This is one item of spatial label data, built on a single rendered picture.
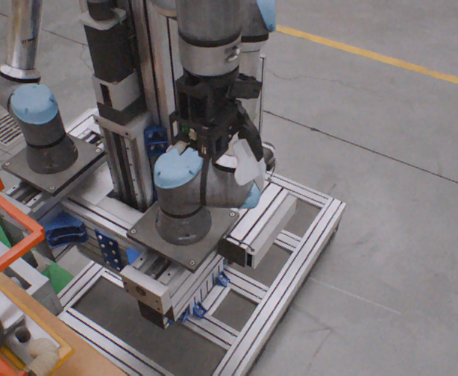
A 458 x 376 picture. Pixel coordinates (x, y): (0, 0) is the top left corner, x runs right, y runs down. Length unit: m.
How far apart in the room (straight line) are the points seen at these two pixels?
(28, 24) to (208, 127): 0.94
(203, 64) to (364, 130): 2.82
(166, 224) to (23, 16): 0.68
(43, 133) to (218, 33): 0.97
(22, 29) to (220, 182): 0.71
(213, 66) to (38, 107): 0.90
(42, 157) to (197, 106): 0.94
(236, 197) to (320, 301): 1.36
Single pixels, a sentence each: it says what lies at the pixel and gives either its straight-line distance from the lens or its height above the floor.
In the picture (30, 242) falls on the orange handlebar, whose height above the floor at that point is 1.19.
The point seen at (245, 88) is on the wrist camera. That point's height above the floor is 1.67.
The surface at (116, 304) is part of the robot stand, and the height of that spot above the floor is 0.21.
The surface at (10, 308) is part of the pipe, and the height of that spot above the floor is 1.10.
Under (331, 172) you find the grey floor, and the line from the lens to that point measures 3.01.
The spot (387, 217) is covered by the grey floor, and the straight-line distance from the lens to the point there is 2.84.
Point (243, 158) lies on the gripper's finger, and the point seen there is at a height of 1.59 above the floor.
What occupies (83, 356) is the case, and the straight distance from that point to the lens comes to 1.26.
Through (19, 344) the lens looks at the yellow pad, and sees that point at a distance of 1.17.
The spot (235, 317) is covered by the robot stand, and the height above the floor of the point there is 0.21.
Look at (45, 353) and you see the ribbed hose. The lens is 1.07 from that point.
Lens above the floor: 2.05
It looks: 46 degrees down
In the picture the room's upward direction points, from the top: straight up
